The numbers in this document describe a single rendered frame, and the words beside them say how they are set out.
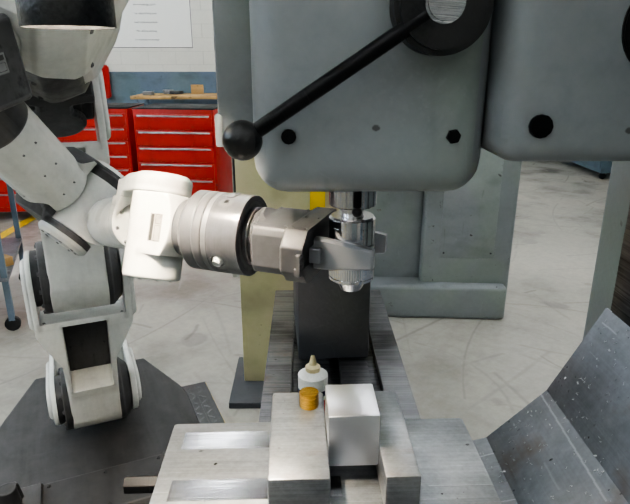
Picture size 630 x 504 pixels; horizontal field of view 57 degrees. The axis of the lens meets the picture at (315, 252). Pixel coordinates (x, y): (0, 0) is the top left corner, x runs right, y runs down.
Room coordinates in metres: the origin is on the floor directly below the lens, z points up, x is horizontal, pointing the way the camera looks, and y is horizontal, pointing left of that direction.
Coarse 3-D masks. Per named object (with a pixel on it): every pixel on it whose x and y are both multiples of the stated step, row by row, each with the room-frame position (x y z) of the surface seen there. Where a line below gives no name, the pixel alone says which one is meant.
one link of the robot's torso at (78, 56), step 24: (0, 0) 0.70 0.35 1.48; (120, 0) 0.87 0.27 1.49; (120, 24) 0.98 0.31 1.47; (24, 48) 0.74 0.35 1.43; (48, 48) 0.74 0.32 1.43; (72, 48) 0.76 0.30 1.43; (96, 48) 0.83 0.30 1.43; (48, 72) 0.77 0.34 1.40; (72, 72) 0.80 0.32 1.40; (96, 72) 0.92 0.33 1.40; (48, 96) 0.89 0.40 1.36; (72, 96) 0.92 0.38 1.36
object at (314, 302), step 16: (320, 272) 0.87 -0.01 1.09; (304, 288) 0.86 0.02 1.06; (320, 288) 0.87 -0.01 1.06; (336, 288) 0.87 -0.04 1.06; (368, 288) 0.87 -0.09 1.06; (304, 304) 0.86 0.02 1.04; (320, 304) 0.87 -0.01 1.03; (336, 304) 0.87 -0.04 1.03; (352, 304) 0.87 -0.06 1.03; (368, 304) 0.87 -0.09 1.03; (304, 320) 0.86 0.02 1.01; (320, 320) 0.87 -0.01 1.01; (336, 320) 0.87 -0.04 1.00; (352, 320) 0.87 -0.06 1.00; (368, 320) 0.87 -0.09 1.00; (304, 336) 0.86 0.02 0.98; (320, 336) 0.87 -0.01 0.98; (336, 336) 0.87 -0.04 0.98; (352, 336) 0.87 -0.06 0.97; (368, 336) 0.87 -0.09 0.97; (304, 352) 0.86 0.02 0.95; (320, 352) 0.87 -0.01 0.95; (336, 352) 0.87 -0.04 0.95; (352, 352) 0.87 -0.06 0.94
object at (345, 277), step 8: (336, 232) 0.54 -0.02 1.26; (344, 232) 0.54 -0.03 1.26; (352, 232) 0.54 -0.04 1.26; (360, 232) 0.54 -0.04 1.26; (368, 232) 0.54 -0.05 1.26; (344, 240) 0.54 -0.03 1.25; (352, 240) 0.54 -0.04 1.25; (360, 240) 0.54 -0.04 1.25; (368, 240) 0.54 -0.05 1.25; (336, 272) 0.54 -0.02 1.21; (344, 272) 0.54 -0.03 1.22; (352, 272) 0.54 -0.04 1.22; (360, 272) 0.54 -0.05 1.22; (368, 272) 0.54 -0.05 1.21; (336, 280) 0.54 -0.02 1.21; (344, 280) 0.54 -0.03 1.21; (352, 280) 0.54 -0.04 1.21; (360, 280) 0.54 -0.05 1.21; (368, 280) 0.54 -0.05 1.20
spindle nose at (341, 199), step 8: (336, 192) 0.54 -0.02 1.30; (344, 192) 0.54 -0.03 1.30; (352, 192) 0.54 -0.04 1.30; (368, 192) 0.54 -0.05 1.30; (376, 192) 0.55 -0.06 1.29; (336, 200) 0.54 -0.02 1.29; (344, 200) 0.54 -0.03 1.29; (352, 200) 0.54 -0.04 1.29; (368, 200) 0.54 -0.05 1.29; (376, 200) 0.55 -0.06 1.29; (344, 208) 0.54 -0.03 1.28; (352, 208) 0.54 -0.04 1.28; (368, 208) 0.54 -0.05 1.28
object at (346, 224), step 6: (330, 216) 0.56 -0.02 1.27; (336, 216) 0.55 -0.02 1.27; (342, 216) 0.55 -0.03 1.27; (366, 216) 0.55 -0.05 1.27; (372, 216) 0.55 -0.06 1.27; (330, 222) 0.55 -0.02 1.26; (336, 222) 0.54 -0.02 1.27; (342, 222) 0.54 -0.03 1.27; (348, 222) 0.54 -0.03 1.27; (354, 222) 0.54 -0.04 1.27; (360, 222) 0.54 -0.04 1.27; (366, 222) 0.54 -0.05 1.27; (372, 222) 0.55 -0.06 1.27; (336, 228) 0.54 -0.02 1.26; (342, 228) 0.54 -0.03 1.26; (348, 228) 0.54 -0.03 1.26; (354, 228) 0.54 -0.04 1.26; (360, 228) 0.54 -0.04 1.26; (366, 228) 0.54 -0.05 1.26
